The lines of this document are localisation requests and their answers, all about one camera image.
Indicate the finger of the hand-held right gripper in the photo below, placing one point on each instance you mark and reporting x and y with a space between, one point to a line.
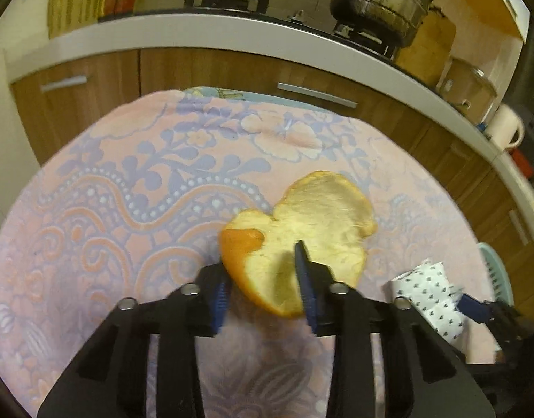
473 308

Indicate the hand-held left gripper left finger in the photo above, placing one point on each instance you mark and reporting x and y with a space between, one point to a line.
221 300

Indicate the yellow utensil basket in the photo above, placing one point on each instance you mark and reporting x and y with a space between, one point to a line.
71 8

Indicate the dotted white paper cup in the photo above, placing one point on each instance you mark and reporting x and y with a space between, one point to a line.
428 296

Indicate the wooden cutting board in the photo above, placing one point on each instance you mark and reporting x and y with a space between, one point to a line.
428 52

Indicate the red container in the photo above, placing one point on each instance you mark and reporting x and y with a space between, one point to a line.
521 163

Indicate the white electric kettle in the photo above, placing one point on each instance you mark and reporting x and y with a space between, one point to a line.
504 126

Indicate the light green plastic basket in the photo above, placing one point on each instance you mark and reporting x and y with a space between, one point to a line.
495 270

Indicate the black gas stove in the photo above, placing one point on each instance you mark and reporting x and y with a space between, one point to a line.
162 5

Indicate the orange peel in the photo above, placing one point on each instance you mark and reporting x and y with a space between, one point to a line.
319 217

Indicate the wooden lower cabinet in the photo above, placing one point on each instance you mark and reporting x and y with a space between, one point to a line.
97 109

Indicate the floral patterned tablecloth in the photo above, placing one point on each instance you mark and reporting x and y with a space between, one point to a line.
118 209

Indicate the steel steamer pot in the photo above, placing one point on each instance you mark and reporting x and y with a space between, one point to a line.
380 0

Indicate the rice cooker with glass lid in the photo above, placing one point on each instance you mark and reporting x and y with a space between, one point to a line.
465 91

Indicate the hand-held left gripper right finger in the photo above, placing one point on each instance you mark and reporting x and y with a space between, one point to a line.
304 287

